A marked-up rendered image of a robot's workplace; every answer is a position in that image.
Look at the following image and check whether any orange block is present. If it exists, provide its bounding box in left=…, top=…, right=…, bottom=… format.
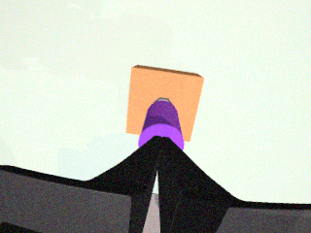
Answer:
left=125, top=65, right=205, bottom=143

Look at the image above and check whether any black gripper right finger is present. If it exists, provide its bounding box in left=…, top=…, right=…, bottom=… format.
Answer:
left=158, top=136, right=311, bottom=233

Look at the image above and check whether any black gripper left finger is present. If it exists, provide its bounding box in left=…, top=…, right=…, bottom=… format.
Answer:
left=0, top=135, right=162, bottom=233

